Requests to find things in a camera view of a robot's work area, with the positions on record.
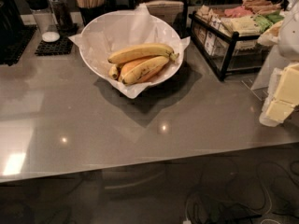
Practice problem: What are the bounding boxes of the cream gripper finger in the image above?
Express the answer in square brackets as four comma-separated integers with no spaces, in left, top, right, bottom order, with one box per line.
[259,98,295,127]
[269,63,299,106]

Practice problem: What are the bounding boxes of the yellow banana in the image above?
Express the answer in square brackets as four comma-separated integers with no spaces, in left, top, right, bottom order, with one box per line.
[107,43,179,63]
[119,56,169,85]

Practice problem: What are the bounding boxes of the middle orange-yellow banana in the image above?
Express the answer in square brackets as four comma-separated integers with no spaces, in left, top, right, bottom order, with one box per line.
[118,57,154,82]

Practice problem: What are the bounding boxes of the small back banana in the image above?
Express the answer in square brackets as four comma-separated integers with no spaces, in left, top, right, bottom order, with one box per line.
[108,63,123,80]

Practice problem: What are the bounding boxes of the white bowl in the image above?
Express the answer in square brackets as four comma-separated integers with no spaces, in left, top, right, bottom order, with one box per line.
[78,9,185,88]

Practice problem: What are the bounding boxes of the clear acrylic stand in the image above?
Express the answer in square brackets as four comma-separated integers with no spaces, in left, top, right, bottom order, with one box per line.
[242,45,279,102]

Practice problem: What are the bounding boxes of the green sweetener packets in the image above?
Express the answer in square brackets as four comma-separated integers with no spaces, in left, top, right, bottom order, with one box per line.
[253,12,284,33]

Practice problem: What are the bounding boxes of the pink sweetener packets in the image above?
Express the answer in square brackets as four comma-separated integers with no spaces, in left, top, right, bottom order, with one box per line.
[224,6,252,18]

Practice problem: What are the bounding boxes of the brown paper bag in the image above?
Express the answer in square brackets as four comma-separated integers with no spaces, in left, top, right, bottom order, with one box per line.
[136,0,185,26]

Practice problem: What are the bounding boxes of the white paper liner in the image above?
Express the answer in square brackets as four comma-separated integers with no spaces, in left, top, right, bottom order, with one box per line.
[68,3,192,100]

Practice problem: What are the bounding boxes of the cup of wooden stirrers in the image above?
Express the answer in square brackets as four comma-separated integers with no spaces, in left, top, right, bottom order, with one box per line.
[76,0,105,25]

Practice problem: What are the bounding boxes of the black rubber mat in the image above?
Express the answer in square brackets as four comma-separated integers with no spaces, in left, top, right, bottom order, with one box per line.
[35,25,78,56]

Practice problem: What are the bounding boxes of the dark pepper shaker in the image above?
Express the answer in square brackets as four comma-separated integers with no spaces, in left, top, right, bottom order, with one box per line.
[49,0,74,31]

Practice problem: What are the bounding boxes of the glass sugar dispenser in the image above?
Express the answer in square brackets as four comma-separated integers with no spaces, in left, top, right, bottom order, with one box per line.
[25,0,60,43]

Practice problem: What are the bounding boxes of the large black mat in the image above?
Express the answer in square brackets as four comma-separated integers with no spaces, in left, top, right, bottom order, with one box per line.
[0,25,36,66]

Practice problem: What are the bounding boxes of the dark container far left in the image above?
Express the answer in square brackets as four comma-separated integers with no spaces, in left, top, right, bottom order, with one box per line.
[0,0,24,34]

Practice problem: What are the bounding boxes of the black wire condiment rack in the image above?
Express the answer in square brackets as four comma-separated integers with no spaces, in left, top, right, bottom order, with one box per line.
[189,6,271,80]

